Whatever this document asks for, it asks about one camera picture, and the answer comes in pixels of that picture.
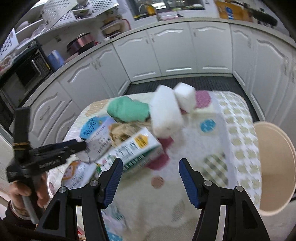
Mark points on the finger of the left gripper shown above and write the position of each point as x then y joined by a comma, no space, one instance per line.
49,162
71,146

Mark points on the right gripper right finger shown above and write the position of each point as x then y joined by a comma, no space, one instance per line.
206,196

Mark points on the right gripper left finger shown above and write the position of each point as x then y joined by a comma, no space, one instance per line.
96,197

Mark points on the cartoon face white carton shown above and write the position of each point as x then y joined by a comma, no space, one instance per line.
78,174

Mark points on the white rainbow small box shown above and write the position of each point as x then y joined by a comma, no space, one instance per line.
96,133

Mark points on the white cow milk carton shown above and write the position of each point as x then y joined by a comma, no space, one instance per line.
136,152

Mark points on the green cloth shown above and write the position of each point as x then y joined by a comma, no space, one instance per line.
127,110

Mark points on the large white sponge block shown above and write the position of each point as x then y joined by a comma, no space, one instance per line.
166,117

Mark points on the small white sponge block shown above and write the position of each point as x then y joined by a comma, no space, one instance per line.
186,96

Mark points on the beige round trash bin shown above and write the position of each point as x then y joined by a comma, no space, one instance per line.
277,159

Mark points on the white kitchen base cabinets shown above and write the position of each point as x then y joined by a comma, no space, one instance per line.
261,59

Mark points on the dark kitchen window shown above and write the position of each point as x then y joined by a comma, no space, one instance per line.
163,6

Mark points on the person's left hand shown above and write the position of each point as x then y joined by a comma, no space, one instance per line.
17,190

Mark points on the black microwave oven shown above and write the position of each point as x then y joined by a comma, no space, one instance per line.
28,71

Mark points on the blue kettle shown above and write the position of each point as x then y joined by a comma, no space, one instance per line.
56,60

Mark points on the pink rice cooker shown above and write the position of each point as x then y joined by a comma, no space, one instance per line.
81,44

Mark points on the dark ribbed floor mat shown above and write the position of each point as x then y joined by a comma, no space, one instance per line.
210,83

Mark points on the dish rack with plates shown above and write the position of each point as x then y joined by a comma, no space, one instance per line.
114,26

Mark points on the chrome sink faucet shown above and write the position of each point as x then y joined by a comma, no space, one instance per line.
151,10

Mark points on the wooden cutting board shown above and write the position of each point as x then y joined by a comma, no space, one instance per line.
231,11

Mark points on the black frying pan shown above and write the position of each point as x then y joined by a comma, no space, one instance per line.
261,16

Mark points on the white perforated wall shelf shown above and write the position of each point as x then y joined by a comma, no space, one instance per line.
46,15

